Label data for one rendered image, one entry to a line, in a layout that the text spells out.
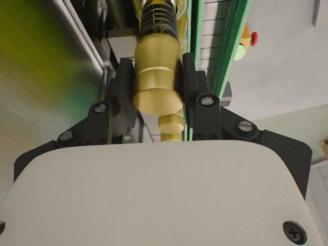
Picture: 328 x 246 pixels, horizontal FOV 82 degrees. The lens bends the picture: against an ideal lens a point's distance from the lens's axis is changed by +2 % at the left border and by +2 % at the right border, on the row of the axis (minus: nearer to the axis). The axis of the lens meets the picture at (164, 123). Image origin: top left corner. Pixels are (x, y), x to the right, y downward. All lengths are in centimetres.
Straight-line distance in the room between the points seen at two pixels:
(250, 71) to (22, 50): 76
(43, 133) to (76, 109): 7
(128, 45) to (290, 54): 58
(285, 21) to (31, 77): 66
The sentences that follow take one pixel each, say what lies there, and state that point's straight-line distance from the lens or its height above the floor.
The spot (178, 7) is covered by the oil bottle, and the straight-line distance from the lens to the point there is 20.
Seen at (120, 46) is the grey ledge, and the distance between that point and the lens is 52.
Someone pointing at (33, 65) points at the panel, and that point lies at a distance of 23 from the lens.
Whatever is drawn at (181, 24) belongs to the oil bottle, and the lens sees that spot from 23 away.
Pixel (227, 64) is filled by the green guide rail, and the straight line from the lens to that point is 46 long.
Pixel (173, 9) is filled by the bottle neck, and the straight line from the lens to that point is 18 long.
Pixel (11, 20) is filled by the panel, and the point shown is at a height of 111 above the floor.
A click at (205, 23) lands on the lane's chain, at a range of 48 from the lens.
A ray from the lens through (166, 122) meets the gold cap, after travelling 23.
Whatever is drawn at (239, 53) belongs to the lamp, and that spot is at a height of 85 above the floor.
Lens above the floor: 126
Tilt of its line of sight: 26 degrees down
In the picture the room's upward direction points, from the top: 179 degrees clockwise
